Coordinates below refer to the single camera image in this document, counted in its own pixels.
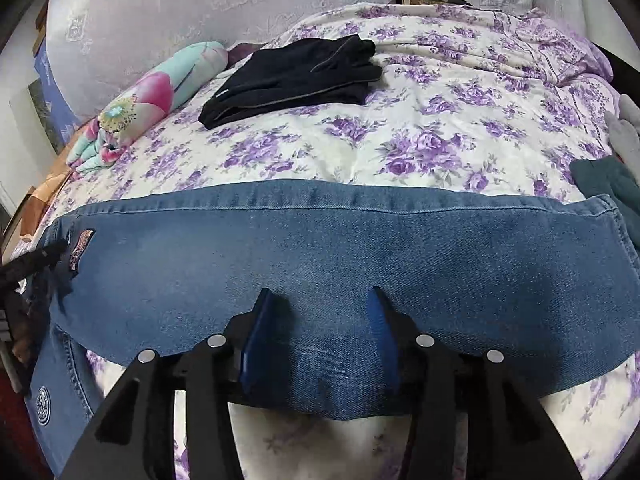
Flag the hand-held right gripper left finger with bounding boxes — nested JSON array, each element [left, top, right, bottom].
[[59, 287, 281, 480]]

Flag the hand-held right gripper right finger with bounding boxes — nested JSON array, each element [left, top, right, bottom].
[[365, 286, 583, 480]]

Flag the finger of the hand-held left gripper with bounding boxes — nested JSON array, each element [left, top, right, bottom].
[[0, 240, 69, 286]]

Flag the blue denim pants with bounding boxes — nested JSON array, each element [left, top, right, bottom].
[[25, 180, 640, 456]]

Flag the black folded pants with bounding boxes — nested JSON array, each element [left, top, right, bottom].
[[198, 35, 383, 131]]

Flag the orange brown cloth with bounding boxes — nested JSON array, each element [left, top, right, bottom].
[[20, 155, 77, 241]]

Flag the framed picture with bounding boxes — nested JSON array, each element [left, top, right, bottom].
[[10, 77, 65, 157]]

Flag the blue patterned cloth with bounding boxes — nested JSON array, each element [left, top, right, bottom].
[[32, 40, 82, 137]]

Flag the colourful flower print pillow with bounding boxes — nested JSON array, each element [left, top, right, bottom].
[[67, 41, 230, 177]]

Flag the purple floral bed sheet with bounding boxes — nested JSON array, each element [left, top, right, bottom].
[[10, 2, 640, 480]]

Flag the teal cloth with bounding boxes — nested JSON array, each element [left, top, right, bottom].
[[570, 158, 640, 226]]

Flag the grey cloth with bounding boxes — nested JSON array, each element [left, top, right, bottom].
[[604, 95, 640, 161]]

